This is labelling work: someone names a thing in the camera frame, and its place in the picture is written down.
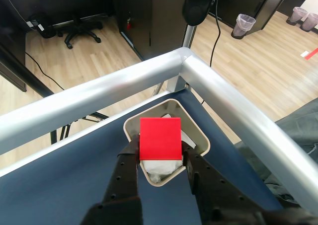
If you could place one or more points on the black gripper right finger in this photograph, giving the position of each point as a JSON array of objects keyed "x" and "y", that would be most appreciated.
[{"x": 218, "y": 200}]

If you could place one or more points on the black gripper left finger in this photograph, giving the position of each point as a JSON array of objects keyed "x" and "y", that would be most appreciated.
[{"x": 121, "y": 180}]

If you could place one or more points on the red cube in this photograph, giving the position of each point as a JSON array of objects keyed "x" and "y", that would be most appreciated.
[{"x": 160, "y": 139}]

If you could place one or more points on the beige plastic box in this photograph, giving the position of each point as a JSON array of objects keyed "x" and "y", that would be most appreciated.
[{"x": 196, "y": 135}]

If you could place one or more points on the white tissue paper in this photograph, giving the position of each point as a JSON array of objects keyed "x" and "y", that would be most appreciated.
[{"x": 161, "y": 166}]

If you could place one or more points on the black tripod legs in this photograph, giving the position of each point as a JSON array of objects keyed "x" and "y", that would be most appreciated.
[{"x": 62, "y": 133}]

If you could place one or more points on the dark grey cloth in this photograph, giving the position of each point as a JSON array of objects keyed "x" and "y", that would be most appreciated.
[{"x": 300, "y": 125}]

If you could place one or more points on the black office chair base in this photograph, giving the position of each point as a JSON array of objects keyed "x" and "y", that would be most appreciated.
[{"x": 79, "y": 32}]

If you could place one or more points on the red fire extinguisher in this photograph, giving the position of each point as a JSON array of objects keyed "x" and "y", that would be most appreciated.
[{"x": 128, "y": 25}]

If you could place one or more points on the black cabinet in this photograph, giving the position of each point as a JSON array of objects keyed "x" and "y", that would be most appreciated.
[{"x": 159, "y": 19}]

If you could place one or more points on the black desk panel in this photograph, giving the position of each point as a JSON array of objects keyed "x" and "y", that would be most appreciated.
[{"x": 12, "y": 48}]

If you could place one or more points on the red floor tape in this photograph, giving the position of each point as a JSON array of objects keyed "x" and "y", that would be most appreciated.
[{"x": 312, "y": 53}]

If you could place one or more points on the trash bin with clear liner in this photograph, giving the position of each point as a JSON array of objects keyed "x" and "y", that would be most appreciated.
[
  {"x": 310, "y": 22},
  {"x": 243, "y": 26},
  {"x": 298, "y": 16}
]

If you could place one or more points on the black office partition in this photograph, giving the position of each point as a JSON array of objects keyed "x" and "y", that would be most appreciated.
[{"x": 263, "y": 4}]

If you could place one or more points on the black camera stand head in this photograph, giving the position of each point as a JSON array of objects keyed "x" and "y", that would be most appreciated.
[{"x": 198, "y": 4}]

